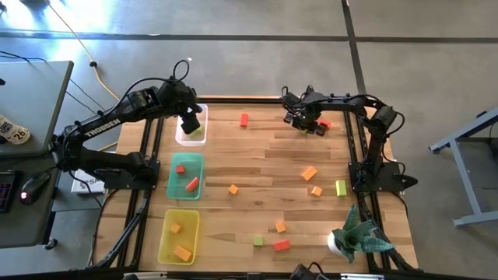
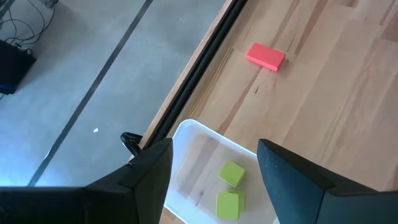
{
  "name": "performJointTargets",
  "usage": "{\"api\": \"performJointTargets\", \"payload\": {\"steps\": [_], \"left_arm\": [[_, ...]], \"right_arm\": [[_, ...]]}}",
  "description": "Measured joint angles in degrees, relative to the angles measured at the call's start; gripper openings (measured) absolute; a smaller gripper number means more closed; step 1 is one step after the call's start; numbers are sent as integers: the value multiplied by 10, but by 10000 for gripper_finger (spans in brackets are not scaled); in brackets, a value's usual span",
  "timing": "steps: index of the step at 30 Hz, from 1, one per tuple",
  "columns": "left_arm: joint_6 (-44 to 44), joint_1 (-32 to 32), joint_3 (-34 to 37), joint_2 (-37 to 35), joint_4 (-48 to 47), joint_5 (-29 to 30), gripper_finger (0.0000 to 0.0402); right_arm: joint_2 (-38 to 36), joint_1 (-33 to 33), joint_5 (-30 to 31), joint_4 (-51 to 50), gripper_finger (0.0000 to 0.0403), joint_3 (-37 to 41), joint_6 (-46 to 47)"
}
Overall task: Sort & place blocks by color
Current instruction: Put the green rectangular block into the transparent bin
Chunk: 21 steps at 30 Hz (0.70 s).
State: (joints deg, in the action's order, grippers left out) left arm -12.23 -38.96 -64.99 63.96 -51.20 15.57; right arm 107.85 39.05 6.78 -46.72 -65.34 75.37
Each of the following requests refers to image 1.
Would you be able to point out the white printed box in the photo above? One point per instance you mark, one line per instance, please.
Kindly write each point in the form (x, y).
(83, 183)

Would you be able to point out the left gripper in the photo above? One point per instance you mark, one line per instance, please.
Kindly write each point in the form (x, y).
(190, 122)

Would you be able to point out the grey metal stand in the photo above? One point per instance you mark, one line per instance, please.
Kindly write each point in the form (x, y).
(467, 183)

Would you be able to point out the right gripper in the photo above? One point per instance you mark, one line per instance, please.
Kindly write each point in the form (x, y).
(307, 118)

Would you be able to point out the teal plastic bin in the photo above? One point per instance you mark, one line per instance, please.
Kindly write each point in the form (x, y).
(194, 163)

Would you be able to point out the green snake plant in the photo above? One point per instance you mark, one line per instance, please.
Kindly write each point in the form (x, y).
(358, 235)

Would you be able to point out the small red block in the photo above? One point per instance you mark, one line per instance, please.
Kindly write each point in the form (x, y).
(180, 169)

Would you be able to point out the long orange block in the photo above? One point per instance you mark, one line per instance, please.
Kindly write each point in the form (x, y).
(309, 173)

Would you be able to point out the black keyboard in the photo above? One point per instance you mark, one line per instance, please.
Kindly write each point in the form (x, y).
(5, 192)

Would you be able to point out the black aluminium table frame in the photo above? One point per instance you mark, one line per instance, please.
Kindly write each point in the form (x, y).
(241, 100)

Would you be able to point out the orange cube block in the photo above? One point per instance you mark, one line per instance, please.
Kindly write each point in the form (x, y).
(175, 227)
(316, 191)
(280, 226)
(233, 189)

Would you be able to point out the yellow plastic bin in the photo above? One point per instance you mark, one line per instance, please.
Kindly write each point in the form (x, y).
(186, 233)

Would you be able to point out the long green block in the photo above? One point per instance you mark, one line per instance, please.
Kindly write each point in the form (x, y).
(303, 132)
(341, 187)

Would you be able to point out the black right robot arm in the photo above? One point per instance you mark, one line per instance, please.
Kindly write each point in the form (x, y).
(342, 102)

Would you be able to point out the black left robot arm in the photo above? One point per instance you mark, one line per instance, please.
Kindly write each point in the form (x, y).
(101, 128)

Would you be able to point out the dark desk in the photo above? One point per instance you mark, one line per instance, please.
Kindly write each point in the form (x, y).
(23, 225)

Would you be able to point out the clear plastic bin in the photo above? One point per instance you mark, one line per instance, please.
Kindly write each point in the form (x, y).
(183, 140)

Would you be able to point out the red arch block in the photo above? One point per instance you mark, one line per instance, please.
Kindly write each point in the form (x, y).
(327, 123)

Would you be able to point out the white plant pot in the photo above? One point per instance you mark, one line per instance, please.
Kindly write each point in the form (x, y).
(331, 243)

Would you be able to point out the grey desk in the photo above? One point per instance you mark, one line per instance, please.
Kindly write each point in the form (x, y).
(35, 97)

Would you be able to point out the black arched bracket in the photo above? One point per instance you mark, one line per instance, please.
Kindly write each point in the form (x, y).
(310, 90)

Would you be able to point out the black computer mouse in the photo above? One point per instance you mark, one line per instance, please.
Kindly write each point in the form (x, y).
(35, 184)

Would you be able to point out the red rounded bar block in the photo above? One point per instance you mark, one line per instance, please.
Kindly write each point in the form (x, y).
(192, 184)

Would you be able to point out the green cube block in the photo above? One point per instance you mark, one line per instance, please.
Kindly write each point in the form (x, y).
(198, 130)
(258, 240)

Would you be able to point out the white printed item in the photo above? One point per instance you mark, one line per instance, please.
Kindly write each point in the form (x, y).
(15, 134)

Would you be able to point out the large orange rectangular block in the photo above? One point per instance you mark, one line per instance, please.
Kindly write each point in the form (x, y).
(182, 253)

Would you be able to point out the red rectangular block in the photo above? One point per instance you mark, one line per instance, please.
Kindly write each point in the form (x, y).
(281, 245)
(244, 119)

